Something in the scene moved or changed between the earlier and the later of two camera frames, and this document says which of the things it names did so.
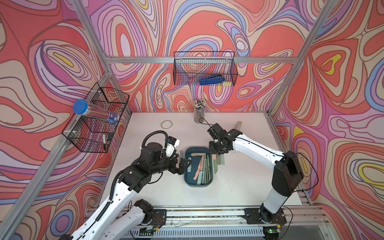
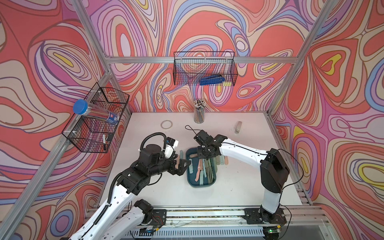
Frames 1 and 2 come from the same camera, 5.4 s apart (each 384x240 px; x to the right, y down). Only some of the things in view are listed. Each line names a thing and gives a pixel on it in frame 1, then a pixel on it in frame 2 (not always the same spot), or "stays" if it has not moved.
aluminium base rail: (297, 217) stays
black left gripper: (180, 170) stays
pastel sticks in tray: (198, 170) stays
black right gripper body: (217, 148) -> (203, 153)
